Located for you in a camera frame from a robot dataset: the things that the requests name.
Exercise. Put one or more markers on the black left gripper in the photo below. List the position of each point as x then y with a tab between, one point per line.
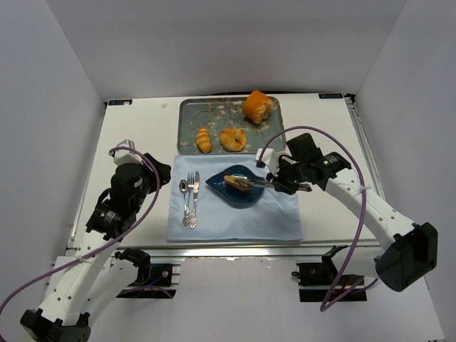
157	171

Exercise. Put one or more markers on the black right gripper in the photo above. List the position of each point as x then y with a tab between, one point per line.
282	182

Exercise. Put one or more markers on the metal tongs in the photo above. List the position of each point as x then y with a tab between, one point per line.
264	184

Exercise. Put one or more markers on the brown bread slice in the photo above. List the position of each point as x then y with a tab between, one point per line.
240	182

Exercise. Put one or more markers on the golden croissant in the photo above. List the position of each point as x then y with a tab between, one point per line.
233	139

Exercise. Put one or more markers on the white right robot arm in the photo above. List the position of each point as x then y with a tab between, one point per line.
406	252

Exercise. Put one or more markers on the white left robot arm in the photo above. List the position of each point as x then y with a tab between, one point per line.
99	272

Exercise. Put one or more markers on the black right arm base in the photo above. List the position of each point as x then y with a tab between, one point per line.
315	278

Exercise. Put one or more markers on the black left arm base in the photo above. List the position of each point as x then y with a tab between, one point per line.
159	283

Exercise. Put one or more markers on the large torn orange bread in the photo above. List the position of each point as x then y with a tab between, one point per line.
257	106

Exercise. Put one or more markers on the silver spoon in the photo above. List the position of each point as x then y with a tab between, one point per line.
184	190

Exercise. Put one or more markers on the silver fork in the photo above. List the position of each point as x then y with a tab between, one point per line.
190	183

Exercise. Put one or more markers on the dark blue leaf plate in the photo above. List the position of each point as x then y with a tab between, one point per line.
232	195

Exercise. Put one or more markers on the light blue cloth napkin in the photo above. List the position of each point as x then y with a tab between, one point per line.
275	216

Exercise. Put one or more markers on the silver table knife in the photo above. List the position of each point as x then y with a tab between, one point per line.
193	214

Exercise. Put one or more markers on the small striped croissant roll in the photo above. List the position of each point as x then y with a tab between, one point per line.
203	140

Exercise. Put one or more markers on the left blue table label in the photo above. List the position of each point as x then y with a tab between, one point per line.
120	102

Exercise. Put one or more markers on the blue table label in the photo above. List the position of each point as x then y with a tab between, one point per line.
328	96
120	102

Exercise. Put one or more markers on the right blue table label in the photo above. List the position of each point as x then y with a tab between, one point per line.
328	96

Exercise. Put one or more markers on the floral metal tray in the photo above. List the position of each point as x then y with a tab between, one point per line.
216	114

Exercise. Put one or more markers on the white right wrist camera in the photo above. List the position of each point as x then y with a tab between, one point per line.
268	158

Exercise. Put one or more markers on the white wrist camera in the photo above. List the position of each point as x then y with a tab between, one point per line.
125	153
268	158

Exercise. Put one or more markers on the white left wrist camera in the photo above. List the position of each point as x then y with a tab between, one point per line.
125	153

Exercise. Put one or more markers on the aluminium frame rail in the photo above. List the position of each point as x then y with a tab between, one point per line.
232	250

